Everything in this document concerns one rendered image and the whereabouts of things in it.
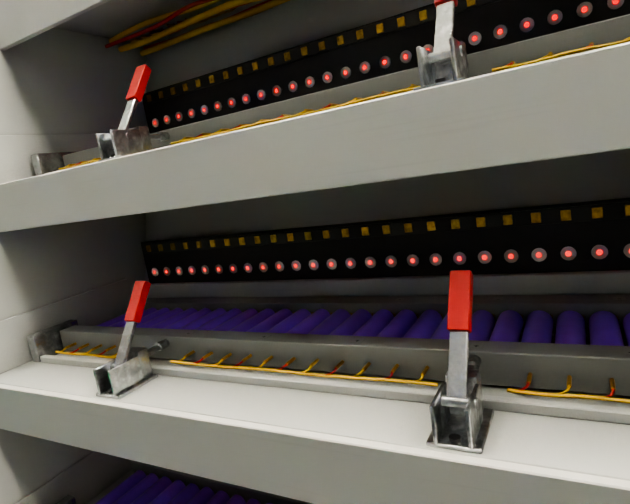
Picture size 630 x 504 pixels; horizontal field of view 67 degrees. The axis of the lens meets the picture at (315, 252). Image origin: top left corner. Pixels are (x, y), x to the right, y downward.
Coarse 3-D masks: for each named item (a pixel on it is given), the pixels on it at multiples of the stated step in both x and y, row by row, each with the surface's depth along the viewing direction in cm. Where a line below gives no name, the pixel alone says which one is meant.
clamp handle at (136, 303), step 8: (136, 288) 40; (144, 288) 40; (136, 296) 40; (144, 296) 40; (136, 304) 40; (144, 304) 40; (128, 312) 40; (136, 312) 39; (128, 320) 39; (136, 320) 39; (128, 328) 39; (128, 336) 39; (120, 344) 39; (128, 344) 39; (120, 352) 39; (128, 352) 39; (120, 360) 38
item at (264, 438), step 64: (64, 320) 53; (0, 384) 44; (64, 384) 42; (192, 384) 37; (384, 384) 32; (128, 448) 36; (192, 448) 32; (256, 448) 30; (320, 448) 27; (384, 448) 25; (512, 448) 23; (576, 448) 23
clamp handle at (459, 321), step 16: (464, 272) 27; (464, 288) 27; (448, 304) 27; (464, 304) 26; (448, 320) 27; (464, 320) 26; (464, 336) 26; (464, 352) 26; (448, 368) 26; (464, 368) 25; (448, 384) 25; (464, 384) 25
